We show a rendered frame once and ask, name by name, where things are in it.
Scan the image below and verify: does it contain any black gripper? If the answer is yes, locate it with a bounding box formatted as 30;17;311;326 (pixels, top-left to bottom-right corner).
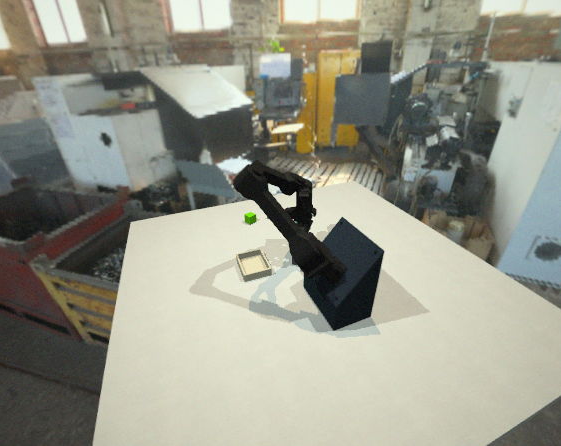
295;204;317;233

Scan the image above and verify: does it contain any beige open tray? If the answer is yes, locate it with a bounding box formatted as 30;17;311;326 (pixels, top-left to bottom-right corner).
236;249;272;282

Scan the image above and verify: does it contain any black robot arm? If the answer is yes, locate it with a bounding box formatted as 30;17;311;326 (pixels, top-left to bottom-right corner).
233;160;348;286

